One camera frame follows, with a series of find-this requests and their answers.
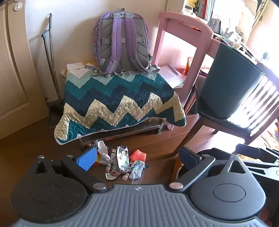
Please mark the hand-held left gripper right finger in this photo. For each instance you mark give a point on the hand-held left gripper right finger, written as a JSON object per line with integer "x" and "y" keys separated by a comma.
{"x": 189, "y": 156}

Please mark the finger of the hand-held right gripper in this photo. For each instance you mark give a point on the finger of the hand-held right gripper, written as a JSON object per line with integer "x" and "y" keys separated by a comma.
{"x": 247, "y": 150}
{"x": 263, "y": 167}

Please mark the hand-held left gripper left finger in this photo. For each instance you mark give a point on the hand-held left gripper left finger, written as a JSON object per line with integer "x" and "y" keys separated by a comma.
{"x": 87, "y": 161}

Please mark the yellow red wrapper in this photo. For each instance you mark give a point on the yellow red wrapper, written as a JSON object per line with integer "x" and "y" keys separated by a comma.
{"x": 99, "y": 160}

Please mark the white tissue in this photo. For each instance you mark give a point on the white tissue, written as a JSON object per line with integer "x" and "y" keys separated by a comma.
{"x": 102, "y": 146}

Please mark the floral printed wrapper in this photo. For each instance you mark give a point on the floral printed wrapper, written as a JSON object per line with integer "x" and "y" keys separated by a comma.
{"x": 111, "y": 168}

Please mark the small beige candy wrapper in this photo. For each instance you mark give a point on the small beige candy wrapper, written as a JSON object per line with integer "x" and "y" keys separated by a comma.
{"x": 125, "y": 176}

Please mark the clear plastic wrapper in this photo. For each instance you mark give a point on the clear plastic wrapper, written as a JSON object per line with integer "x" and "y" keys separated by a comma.
{"x": 137, "y": 169}

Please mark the orange mesh sponge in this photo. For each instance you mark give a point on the orange mesh sponge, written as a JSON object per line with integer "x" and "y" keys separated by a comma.
{"x": 138, "y": 155}

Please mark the dark green trash bin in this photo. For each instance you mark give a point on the dark green trash bin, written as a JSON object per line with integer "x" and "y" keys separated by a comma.
{"x": 226, "y": 83}

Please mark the dark wooden chair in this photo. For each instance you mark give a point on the dark wooden chair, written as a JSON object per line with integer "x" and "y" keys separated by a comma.
{"x": 191, "y": 133}

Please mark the orange patterned floor mat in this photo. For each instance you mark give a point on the orange patterned floor mat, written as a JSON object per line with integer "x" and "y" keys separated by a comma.
{"x": 270, "y": 137}

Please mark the dark chair cushion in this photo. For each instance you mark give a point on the dark chair cushion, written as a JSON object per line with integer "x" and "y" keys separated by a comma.
{"x": 239, "y": 124}

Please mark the low wooden bench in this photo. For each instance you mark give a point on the low wooden bench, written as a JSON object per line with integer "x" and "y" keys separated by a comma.
{"x": 122, "y": 131}

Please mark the teal zigzag quilt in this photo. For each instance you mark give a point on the teal zigzag quilt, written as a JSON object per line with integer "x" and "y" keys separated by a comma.
{"x": 113, "y": 98}

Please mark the pale notebook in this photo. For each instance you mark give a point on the pale notebook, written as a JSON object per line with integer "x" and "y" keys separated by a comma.
{"x": 170, "y": 75}

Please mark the orange box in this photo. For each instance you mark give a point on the orange box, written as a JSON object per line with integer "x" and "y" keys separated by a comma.
{"x": 189, "y": 65}

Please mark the white paper stack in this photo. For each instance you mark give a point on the white paper stack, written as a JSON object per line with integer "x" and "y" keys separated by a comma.
{"x": 75, "y": 66}

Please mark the open picture book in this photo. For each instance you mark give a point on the open picture book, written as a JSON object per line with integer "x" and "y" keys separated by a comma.
{"x": 231, "y": 42}

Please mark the light wooden door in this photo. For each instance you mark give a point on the light wooden door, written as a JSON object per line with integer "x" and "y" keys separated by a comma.
{"x": 13, "y": 76}

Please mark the purple backpack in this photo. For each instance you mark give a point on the purple backpack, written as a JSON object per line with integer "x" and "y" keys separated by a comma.
{"x": 124, "y": 43}

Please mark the orange packet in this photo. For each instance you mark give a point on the orange packet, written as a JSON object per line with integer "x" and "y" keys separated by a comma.
{"x": 195, "y": 28}

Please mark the blue-grey pencil case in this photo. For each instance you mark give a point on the blue-grey pencil case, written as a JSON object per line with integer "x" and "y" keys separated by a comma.
{"x": 214, "y": 25}

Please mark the pink desk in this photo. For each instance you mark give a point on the pink desk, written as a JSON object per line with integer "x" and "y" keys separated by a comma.
{"x": 172, "y": 21}

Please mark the white kitchen timer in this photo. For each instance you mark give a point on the white kitchen timer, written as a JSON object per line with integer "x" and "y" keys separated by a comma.
{"x": 188, "y": 9}

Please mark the row of upright books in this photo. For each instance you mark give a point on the row of upright books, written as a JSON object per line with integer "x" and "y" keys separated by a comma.
{"x": 207, "y": 8}

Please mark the yellow green plush toy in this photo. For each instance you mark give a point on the yellow green plush toy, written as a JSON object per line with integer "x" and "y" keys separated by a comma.
{"x": 193, "y": 2}

